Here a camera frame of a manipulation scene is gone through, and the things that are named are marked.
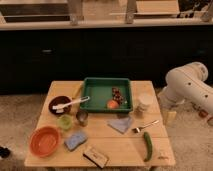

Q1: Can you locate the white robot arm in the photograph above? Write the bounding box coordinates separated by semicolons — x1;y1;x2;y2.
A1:
158;62;213;127

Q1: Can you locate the silver fork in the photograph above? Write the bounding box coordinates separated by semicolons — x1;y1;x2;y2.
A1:
132;120;159;133

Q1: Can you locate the green chili pepper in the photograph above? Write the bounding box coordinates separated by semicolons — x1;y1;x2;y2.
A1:
143;132;153;162

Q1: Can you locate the grey blue cloth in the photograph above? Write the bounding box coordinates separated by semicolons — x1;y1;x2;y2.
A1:
107;116;133;134

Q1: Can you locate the brown wooden block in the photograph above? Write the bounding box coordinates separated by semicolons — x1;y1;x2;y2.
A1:
83;146;109;169

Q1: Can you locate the green plastic tray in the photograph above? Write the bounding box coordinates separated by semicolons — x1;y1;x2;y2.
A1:
80;77;133;113

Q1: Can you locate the dark brown plate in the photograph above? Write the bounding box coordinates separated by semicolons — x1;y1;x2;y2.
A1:
48;96;71;116

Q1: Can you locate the small green cup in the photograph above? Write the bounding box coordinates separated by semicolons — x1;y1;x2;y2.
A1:
57;115;72;130

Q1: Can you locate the metal cup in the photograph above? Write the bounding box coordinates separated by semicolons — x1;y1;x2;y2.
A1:
76;110;88;126

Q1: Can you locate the dark grape bunch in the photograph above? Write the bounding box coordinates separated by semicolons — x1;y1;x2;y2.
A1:
112;87;124;104

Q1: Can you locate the white plastic jar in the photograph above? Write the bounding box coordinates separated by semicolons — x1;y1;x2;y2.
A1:
135;93;153;116

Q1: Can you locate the white brush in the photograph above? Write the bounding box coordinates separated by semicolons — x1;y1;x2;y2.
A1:
52;96;90;110

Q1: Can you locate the blue sponge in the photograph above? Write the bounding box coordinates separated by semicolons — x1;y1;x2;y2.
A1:
64;131;88;151

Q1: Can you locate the orange bowl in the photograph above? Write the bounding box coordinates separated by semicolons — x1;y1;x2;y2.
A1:
29;126;61;157

